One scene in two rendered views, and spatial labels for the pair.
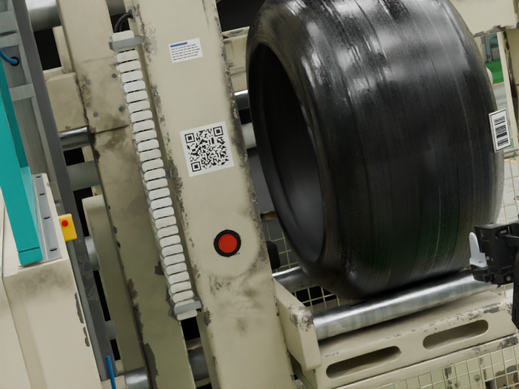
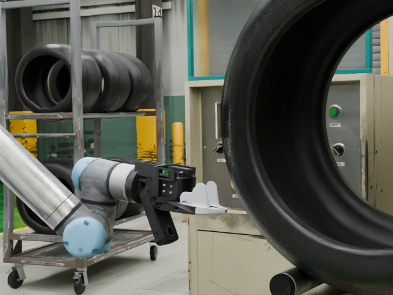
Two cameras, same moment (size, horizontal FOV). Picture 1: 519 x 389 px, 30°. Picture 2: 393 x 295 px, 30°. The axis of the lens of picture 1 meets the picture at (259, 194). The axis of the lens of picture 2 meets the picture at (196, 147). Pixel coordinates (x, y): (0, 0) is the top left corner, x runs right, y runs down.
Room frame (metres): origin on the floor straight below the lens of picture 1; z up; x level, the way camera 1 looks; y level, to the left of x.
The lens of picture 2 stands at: (2.33, -1.26, 1.19)
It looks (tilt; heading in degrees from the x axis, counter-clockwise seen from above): 3 degrees down; 137
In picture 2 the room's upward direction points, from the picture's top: 1 degrees counter-clockwise
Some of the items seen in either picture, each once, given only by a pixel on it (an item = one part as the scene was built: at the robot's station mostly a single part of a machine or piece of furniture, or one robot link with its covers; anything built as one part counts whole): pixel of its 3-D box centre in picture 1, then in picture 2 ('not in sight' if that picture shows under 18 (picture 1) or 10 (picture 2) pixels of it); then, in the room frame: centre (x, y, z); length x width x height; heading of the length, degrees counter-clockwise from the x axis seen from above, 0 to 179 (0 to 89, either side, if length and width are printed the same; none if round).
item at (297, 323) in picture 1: (277, 308); not in sight; (1.64, 0.01, 0.90); 0.40 x 0.03 x 0.10; 12
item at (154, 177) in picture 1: (156, 176); not in sight; (1.56, 0.16, 1.19); 0.05 x 0.04 x 0.48; 12
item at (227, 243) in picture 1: (227, 242); not in sight; (1.54, 0.07, 1.06); 0.03 x 0.02 x 0.03; 102
